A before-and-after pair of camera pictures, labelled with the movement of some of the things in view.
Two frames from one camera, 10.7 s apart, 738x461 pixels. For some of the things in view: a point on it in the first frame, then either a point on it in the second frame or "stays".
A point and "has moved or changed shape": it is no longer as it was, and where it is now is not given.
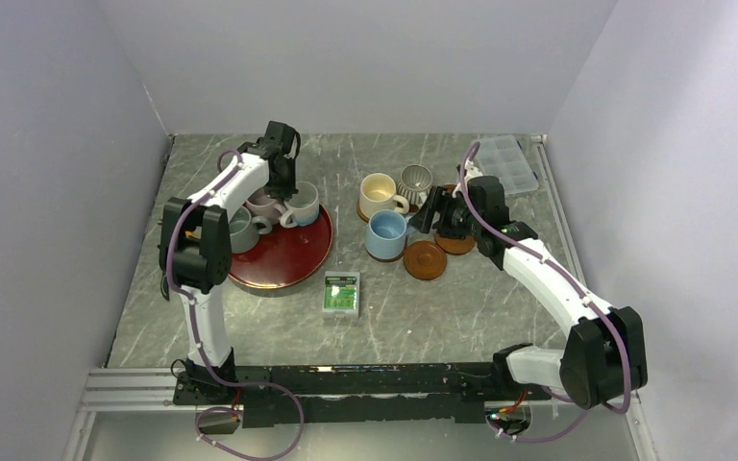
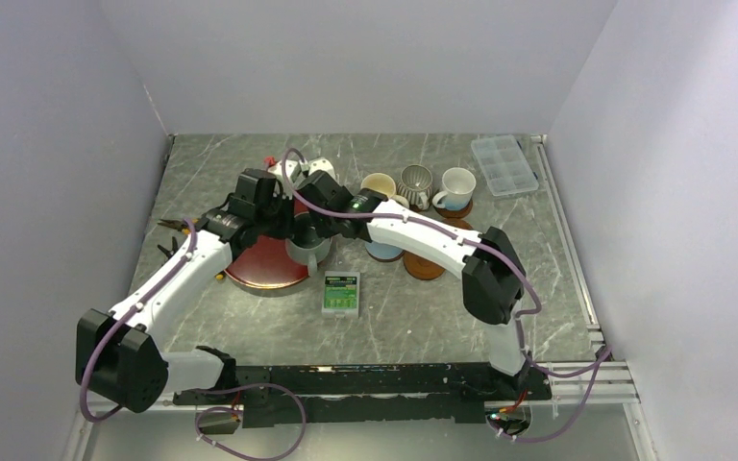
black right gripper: (422, 220) to (323, 230)
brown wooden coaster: (425, 260) stays
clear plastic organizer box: (504, 157) stays
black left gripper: (284, 193) to (287, 206)
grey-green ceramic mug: (244, 236) has moved or changed shape
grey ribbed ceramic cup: (414, 182) stays
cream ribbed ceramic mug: (378, 192) stays
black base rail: (366, 393) stays
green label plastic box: (341, 295) stays
